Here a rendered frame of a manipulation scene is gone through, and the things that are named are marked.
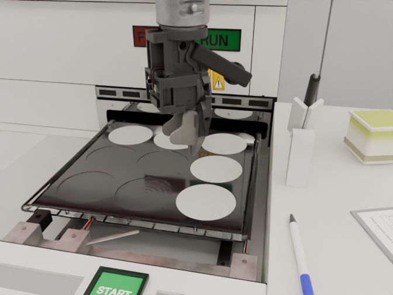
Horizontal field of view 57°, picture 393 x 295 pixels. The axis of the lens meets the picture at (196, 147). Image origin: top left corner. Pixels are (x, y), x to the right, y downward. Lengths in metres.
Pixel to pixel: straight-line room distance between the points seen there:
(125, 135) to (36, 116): 0.33
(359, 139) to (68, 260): 0.47
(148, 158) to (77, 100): 0.33
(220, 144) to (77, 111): 0.42
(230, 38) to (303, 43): 1.54
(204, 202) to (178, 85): 0.20
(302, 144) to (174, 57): 0.22
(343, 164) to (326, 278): 0.26
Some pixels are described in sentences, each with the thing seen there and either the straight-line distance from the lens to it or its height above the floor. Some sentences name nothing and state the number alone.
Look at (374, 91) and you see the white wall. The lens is 2.49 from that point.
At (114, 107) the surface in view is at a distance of 0.94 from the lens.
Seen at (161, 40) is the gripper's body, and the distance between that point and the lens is 0.51.
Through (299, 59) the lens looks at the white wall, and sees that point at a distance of 2.36.
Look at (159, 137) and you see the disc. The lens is 0.82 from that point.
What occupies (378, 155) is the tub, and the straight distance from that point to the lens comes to 0.63.
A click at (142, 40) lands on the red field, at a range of 0.87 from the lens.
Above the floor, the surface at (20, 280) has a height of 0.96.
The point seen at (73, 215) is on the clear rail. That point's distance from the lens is 0.61.
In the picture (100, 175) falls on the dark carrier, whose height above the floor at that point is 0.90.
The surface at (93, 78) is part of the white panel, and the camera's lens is 0.95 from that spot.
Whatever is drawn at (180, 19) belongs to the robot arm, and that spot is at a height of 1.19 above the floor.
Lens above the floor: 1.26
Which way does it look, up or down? 28 degrees down
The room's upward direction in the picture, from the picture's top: straight up
